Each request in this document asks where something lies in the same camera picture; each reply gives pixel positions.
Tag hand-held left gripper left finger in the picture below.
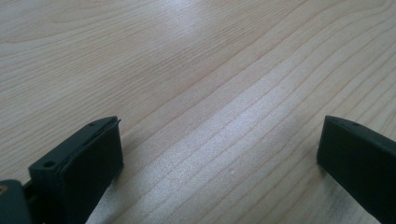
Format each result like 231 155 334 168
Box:
28 116 124 224

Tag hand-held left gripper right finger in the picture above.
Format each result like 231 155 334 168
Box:
317 115 396 224

